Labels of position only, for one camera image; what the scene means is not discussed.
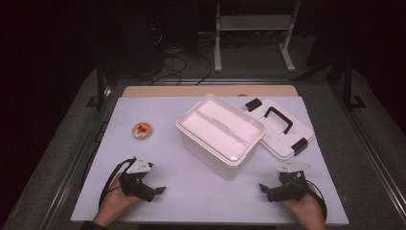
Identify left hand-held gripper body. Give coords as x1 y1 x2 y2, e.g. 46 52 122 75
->
119 155 157 199

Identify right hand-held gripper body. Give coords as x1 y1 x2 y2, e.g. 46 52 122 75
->
267 159 310 203

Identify white plastic storage box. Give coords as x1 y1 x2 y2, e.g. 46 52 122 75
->
175 93 267 182

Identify person's left hand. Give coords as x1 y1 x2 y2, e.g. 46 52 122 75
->
93 172 144 228

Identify person's right hand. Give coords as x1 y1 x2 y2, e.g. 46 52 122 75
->
281 184 328 230

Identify white table cover board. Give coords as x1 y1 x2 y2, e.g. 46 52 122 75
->
70 95 350 226

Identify grey metal stand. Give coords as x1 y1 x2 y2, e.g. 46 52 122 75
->
214 1 302 73

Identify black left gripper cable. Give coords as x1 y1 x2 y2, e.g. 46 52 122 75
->
98 156 137 209

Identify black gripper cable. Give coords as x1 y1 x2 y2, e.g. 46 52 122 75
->
98 156 137 209
305 179 328 222

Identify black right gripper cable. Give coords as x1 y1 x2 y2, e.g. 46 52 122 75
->
305 179 328 222

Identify white lid with black handle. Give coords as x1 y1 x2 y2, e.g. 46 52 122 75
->
244 97 316 161

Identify black upright post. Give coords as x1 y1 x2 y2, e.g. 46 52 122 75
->
342 59 368 111
86 59 112 111

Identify aluminium table frame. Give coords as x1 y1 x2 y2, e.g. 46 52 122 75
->
0 78 406 230

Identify black floor cables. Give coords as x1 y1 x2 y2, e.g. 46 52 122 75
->
148 28 214 87

